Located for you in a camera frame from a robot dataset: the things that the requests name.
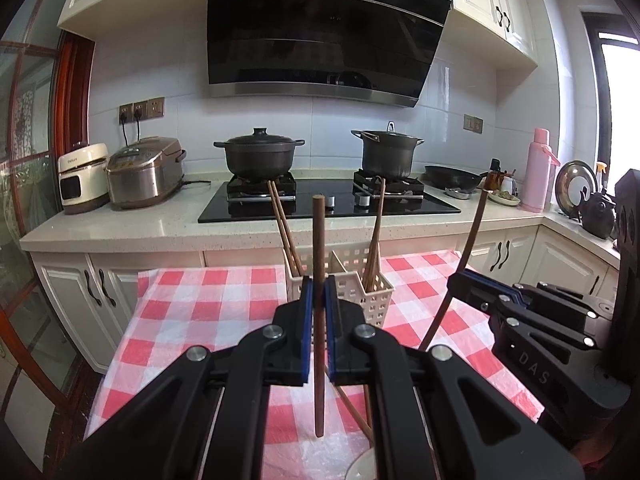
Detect black kettle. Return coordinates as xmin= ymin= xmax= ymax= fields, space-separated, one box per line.
xmin=579 ymin=187 xmax=617 ymax=240

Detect black stock pot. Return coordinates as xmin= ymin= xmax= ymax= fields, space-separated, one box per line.
xmin=351 ymin=121 xmax=425 ymax=180

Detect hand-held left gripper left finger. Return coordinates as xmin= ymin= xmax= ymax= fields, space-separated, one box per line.
xmin=65 ymin=275 xmax=315 ymax=480

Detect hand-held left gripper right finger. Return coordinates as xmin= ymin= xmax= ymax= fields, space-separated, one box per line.
xmin=324 ymin=275 xmax=586 ymax=480

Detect speckled kitchen countertop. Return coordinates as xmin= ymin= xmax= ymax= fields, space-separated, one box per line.
xmin=20 ymin=172 xmax=623 ymax=268

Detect pink thermos bottle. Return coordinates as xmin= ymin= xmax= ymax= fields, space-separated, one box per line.
xmin=520 ymin=128 xmax=562 ymax=213

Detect gold triple wall socket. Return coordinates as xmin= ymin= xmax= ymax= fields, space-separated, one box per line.
xmin=118 ymin=96 xmax=166 ymax=125

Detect white countertop cooker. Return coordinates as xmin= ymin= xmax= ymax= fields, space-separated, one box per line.
xmin=56 ymin=142 xmax=111 ymax=215

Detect red white checkered tablecloth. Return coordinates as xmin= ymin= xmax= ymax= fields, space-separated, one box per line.
xmin=82 ymin=250 xmax=546 ymax=480

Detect black frying pan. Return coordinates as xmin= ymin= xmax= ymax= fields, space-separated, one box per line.
xmin=424 ymin=164 xmax=488 ymax=193

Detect glass pot lid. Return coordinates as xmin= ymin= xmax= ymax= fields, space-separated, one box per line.
xmin=556 ymin=160 xmax=598 ymax=221

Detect black casserole pot with lid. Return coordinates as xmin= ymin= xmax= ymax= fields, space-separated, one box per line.
xmin=214 ymin=127 xmax=306 ymax=181

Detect white perforated utensil basket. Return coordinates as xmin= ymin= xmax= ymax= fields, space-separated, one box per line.
xmin=283 ymin=247 xmax=396 ymax=331

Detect dark framed window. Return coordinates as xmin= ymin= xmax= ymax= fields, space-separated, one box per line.
xmin=584 ymin=10 xmax=640 ymax=196

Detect black glass gas cooktop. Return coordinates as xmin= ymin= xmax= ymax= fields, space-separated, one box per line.
xmin=197 ymin=170 xmax=462 ymax=224

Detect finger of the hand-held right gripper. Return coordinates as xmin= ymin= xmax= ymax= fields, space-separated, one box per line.
xmin=446 ymin=272 xmax=601 ymax=361
xmin=457 ymin=268 xmax=618 ymax=333

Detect black range hood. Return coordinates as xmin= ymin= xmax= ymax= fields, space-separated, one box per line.
xmin=206 ymin=0 xmax=455 ymax=109

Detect silver rice cooker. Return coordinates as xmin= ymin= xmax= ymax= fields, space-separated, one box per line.
xmin=105 ymin=136 xmax=187 ymax=210

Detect wooden framed glass door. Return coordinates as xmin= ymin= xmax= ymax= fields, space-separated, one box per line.
xmin=0 ymin=0 xmax=96 ymax=461

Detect plate with food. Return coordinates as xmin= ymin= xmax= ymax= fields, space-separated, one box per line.
xmin=487 ymin=189 xmax=522 ymax=207

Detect white base cabinets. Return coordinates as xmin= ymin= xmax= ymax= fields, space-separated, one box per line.
xmin=27 ymin=225 xmax=621 ymax=376

